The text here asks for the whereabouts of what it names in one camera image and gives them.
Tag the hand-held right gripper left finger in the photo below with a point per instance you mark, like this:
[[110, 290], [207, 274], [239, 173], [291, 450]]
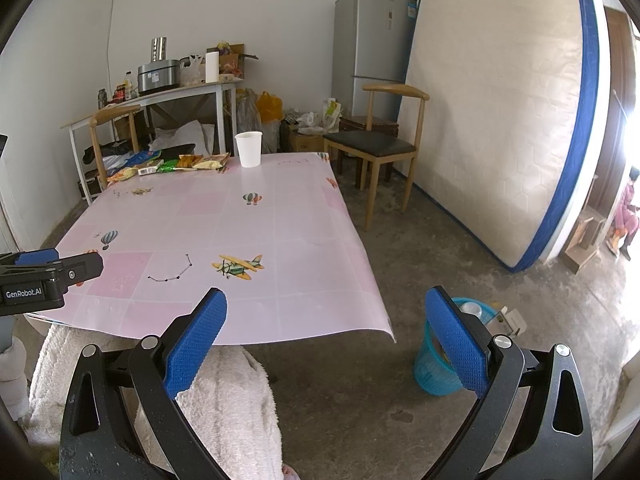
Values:
[[195, 345]]

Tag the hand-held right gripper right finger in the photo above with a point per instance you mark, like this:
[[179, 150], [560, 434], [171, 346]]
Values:
[[457, 342]]

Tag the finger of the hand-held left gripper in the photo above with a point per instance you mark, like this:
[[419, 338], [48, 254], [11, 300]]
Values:
[[35, 257], [80, 269]]

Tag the blue plastic wastebasket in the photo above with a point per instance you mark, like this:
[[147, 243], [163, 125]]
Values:
[[435, 370]]

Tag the white fleece pants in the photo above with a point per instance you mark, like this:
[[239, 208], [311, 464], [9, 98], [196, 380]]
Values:
[[235, 410]]

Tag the black cloth pile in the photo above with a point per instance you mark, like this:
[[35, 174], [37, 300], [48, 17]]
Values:
[[107, 152]]

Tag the small white carton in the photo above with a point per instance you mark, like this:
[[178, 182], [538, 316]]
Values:
[[149, 170]]

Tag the small green snack packet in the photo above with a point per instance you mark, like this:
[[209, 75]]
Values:
[[168, 166]]

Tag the orange snack packet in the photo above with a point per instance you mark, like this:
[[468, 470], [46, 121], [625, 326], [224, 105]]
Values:
[[187, 162]]

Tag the wooden chair black seat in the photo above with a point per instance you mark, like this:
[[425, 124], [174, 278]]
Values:
[[370, 142], [115, 112]]

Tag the white woven sack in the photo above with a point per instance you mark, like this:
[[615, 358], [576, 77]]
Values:
[[182, 135]]

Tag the pale yellow snack packet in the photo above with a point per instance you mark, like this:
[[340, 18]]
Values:
[[212, 162]]

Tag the dark glass jar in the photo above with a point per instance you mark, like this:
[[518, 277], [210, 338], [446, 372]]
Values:
[[102, 100]]

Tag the red sauce jar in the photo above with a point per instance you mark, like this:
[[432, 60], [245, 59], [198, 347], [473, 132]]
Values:
[[118, 92]]

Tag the clear oil bottle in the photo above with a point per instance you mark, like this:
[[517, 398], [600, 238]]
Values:
[[131, 86]]

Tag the white paper cup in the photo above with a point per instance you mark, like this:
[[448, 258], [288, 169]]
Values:
[[248, 150]]

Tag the steel rice cooker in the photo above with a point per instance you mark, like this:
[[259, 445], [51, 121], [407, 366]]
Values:
[[159, 79]]

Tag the white plastic bag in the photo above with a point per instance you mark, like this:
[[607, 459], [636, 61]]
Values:
[[192, 72]]

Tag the grey clear plastic bag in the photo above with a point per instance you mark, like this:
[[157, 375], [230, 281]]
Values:
[[247, 115]]

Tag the brown cardboard box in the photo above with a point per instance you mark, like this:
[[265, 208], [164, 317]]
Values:
[[305, 142]]

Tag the steel utensil holder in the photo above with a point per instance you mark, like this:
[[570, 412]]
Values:
[[159, 50]]

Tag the dark wooden stool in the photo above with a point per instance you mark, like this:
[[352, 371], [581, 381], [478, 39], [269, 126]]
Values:
[[370, 124]]

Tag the white mattress blue edge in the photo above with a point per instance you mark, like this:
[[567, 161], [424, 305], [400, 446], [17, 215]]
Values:
[[500, 110]]

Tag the white paper towel roll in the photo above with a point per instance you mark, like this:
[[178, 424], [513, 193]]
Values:
[[212, 67]]

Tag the yellow plastic bag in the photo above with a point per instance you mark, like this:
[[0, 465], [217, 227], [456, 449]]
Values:
[[270, 107]]

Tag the open cardboard box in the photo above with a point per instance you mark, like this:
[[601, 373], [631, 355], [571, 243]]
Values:
[[235, 62]]

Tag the brown wooden door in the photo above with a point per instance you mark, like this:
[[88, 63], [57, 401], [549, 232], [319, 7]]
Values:
[[612, 135]]

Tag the white green printed bag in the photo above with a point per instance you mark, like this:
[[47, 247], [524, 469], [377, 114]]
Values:
[[332, 114]]

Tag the silver refrigerator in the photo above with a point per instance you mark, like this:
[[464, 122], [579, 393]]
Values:
[[370, 35]]

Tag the light wooden frame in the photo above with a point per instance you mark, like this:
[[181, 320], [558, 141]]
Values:
[[582, 245]]

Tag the white metal-frame table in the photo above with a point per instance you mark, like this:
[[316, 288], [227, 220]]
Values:
[[200, 87]]

